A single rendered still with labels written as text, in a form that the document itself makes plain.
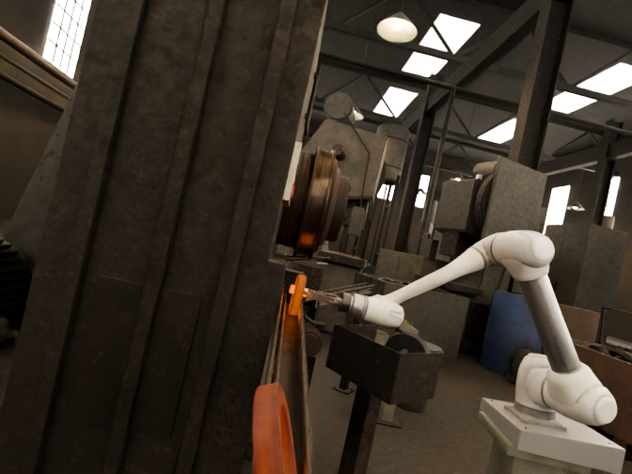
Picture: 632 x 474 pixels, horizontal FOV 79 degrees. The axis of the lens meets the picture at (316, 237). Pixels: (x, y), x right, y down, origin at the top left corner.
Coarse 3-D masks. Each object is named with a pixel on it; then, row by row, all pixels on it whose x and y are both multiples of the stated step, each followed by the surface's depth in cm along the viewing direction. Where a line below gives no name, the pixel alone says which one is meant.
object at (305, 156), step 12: (312, 156) 154; (300, 168) 146; (312, 168) 147; (300, 180) 144; (312, 180) 141; (300, 192) 143; (300, 204) 143; (288, 216) 145; (300, 216) 145; (288, 228) 147; (300, 228) 143; (276, 240) 154; (288, 240) 153
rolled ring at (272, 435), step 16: (272, 384) 56; (256, 400) 52; (272, 400) 51; (256, 416) 49; (272, 416) 49; (288, 416) 61; (256, 432) 48; (272, 432) 47; (288, 432) 60; (256, 448) 46; (272, 448) 46; (288, 448) 59; (256, 464) 46; (272, 464) 46; (288, 464) 58
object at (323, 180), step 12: (324, 156) 150; (324, 168) 145; (324, 180) 142; (312, 192) 141; (324, 192) 141; (312, 204) 141; (324, 204) 140; (312, 216) 142; (312, 228) 144; (300, 240) 148; (312, 240) 147; (300, 252) 155; (312, 252) 151
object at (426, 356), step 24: (336, 336) 119; (360, 336) 112; (336, 360) 118; (360, 360) 110; (384, 360) 104; (408, 360) 103; (432, 360) 110; (360, 384) 109; (384, 384) 103; (408, 384) 104; (432, 384) 112; (360, 408) 116; (360, 432) 115; (360, 456) 115
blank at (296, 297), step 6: (300, 276) 143; (306, 276) 145; (300, 282) 140; (300, 288) 139; (294, 294) 138; (300, 294) 138; (294, 300) 138; (300, 300) 138; (294, 306) 139; (288, 312) 144; (294, 312) 141
